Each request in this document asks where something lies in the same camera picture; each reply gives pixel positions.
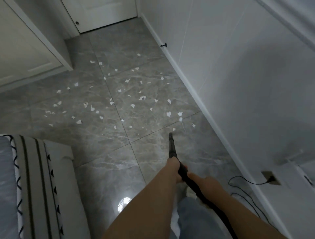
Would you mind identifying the person's left hand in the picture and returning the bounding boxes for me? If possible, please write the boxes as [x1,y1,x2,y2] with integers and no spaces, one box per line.
[165,157,185,184]

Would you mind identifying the person's right hand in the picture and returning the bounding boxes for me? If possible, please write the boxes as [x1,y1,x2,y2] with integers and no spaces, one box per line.
[187,171,223,205]

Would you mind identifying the black vacuum hose with nozzle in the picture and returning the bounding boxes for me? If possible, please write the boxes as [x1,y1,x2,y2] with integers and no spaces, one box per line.
[168,133,239,239]

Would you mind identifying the person's left forearm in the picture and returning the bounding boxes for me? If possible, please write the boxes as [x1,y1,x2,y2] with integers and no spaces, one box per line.
[101,165,178,239]

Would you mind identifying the person's right forearm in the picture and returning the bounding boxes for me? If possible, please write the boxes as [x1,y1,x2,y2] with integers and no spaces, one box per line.
[212,190,287,239]

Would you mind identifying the white shoe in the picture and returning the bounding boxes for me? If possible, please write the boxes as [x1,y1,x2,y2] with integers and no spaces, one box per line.
[185,185,198,198]

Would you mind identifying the blue jeans leg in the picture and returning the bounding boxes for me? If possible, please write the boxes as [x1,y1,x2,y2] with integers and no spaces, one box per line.
[177,196,228,239]

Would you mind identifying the white baseboard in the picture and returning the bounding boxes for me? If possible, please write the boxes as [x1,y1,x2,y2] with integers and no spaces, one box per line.
[141,14,293,239]

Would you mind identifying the scattered white paper scraps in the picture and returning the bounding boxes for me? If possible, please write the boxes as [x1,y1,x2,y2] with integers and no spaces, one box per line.
[44,53,196,131]

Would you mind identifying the striped white blanket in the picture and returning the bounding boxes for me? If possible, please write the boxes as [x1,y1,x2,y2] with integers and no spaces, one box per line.
[0,134,92,239]

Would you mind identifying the white door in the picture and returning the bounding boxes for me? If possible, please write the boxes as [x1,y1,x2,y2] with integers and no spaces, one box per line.
[61,0,138,34]

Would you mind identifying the grey patterned bed sheet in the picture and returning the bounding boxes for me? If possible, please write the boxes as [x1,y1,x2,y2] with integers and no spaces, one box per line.
[0,136,21,239]

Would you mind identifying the white wardrobe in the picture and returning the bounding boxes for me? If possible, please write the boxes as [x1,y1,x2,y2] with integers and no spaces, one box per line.
[0,0,74,93]

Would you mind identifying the black power cable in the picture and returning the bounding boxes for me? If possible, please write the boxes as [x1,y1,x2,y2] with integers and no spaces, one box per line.
[228,175,278,230]

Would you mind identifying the wall socket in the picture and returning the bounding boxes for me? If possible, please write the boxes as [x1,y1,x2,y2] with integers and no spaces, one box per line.
[261,170,282,186]

